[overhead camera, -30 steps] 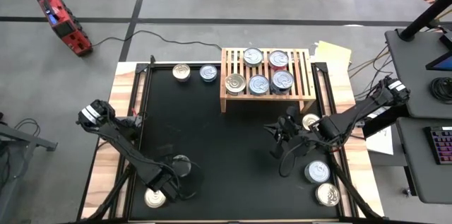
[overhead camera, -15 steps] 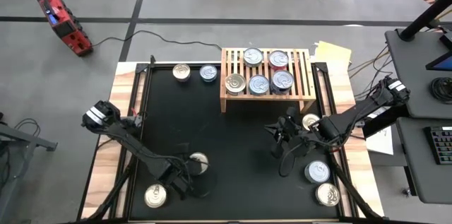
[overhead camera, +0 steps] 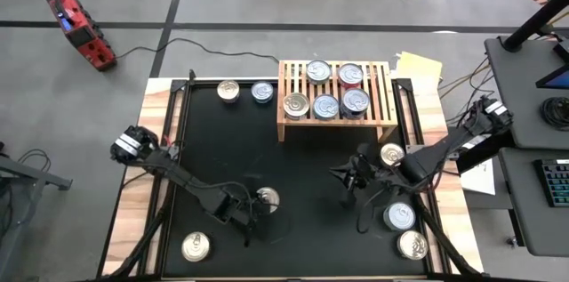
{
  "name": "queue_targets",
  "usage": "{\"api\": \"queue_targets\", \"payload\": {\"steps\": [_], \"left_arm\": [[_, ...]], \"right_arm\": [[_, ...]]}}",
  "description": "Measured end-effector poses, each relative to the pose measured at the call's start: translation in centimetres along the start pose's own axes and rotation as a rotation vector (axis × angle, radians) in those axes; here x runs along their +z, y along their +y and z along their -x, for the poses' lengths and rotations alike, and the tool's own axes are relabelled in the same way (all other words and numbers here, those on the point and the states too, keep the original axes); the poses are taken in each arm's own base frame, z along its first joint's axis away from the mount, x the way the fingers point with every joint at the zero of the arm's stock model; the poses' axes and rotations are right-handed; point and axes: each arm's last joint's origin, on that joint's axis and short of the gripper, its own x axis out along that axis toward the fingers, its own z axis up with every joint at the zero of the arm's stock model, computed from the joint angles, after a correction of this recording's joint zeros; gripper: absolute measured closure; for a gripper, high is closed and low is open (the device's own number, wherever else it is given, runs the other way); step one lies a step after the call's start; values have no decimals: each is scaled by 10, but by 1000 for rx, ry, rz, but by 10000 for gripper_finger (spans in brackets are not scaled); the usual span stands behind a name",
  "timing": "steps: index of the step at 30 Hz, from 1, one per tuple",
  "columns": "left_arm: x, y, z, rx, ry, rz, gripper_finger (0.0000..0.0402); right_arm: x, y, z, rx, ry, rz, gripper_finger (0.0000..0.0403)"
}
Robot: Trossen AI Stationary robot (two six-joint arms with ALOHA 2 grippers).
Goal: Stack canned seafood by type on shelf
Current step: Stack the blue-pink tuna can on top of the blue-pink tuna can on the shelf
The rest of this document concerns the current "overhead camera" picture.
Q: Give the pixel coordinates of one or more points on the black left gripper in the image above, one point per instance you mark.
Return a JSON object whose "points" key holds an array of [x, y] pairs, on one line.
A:
{"points": [[235, 211]]}

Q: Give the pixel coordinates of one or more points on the grey desk with keyboard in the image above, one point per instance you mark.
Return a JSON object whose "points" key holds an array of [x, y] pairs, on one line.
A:
{"points": [[529, 219]]}

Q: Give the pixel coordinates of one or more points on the black computer monitor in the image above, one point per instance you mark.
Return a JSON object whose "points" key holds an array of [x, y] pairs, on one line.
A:
{"points": [[555, 78]]}

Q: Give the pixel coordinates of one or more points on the black keyboard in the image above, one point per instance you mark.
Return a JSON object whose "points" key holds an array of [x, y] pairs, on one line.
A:
{"points": [[555, 182]]}

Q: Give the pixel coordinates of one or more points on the green label can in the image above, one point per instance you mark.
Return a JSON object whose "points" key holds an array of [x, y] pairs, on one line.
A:
{"points": [[318, 71]]}

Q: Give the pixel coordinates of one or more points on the white paper sheet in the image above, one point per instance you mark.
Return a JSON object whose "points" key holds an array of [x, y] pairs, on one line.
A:
{"points": [[480, 179]]}

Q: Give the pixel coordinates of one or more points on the gold lid tin can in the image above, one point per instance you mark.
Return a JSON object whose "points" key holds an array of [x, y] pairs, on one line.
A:
{"points": [[195, 246], [271, 194]]}

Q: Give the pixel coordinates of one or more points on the pink blue label can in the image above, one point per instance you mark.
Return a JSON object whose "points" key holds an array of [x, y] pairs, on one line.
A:
{"points": [[412, 244], [228, 91], [392, 155], [296, 105]]}

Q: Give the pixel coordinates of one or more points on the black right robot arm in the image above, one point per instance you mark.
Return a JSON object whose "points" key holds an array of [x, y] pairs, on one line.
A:
{"points": [[438, 150]]}

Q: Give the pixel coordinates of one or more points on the red black power station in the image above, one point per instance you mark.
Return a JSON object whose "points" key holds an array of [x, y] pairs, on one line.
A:
{"points": [[80, 30]]}

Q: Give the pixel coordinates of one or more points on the wooden slatted shelf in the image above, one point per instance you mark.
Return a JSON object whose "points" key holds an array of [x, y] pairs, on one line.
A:
{"points": [[331, 121]]}

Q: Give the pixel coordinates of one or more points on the black aluminium table frame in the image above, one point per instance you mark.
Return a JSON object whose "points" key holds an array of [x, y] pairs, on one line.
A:
{"points": [[438, 239]]}

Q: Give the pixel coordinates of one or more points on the dark blue label can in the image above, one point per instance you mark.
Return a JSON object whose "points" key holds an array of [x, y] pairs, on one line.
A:
{"points": [[355, 103]]}

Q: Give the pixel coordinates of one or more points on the blue teal tuna can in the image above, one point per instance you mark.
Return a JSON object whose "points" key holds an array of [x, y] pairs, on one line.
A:
{"points": [[262, 92], [326, 107]]}

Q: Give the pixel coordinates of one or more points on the black monitor stand pole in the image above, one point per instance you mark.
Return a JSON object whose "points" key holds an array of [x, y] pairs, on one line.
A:
{"points": [[533, 19]]}

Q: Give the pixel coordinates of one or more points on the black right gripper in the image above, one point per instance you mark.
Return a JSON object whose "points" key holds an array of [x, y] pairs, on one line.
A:
{"points": [[378, 174]]}

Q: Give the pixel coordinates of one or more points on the red white label can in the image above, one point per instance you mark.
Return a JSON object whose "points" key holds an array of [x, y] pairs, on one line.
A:
{"points": [[350, 74]]}

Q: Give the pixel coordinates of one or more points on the grey metal stand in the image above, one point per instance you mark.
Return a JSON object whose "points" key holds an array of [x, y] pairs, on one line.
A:
{"points": [[35, 174]]}

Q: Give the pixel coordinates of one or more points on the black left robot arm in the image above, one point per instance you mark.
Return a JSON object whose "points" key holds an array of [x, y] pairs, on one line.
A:
{"points": [[186, 179]]}

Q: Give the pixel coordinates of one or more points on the yellow paper folder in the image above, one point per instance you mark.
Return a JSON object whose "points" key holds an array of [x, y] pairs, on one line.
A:
{"points": [[418, 66]]}

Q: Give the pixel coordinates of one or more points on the grey desk with monitor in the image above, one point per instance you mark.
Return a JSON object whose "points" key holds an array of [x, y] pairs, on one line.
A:
{"points": [[524, 77]]}

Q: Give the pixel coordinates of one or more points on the blue white label can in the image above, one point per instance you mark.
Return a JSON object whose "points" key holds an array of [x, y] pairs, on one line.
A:
{"points": [[399, 216]]}

